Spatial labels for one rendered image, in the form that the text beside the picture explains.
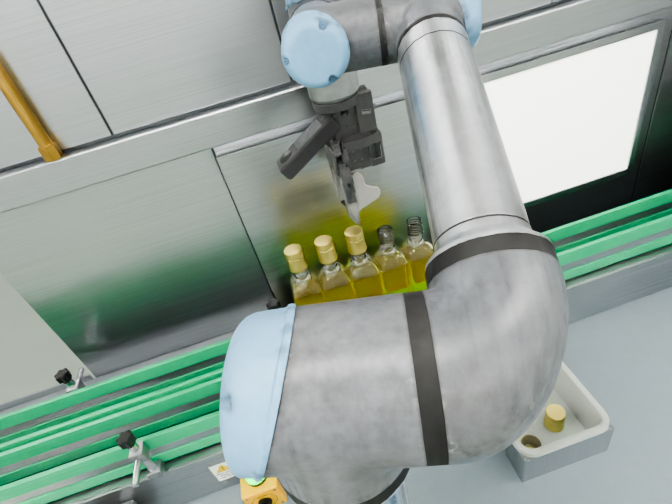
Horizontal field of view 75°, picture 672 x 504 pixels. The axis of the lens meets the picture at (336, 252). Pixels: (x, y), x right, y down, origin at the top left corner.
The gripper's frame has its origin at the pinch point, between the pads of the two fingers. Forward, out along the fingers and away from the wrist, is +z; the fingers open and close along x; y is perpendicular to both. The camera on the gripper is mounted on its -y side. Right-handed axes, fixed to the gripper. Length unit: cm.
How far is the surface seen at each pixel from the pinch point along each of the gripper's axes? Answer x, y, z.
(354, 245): -1.6, -0.6, 6.5
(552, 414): -27, 24, 39
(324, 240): 0.0, -5.4, 4.5
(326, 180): 12.3, -0.7, -0.3
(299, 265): -1.0, -11.1, 7.2
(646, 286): -7, 63, 42
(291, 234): 12.5, -10.7, 9.2
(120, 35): 15.7, -25.4, -33.2
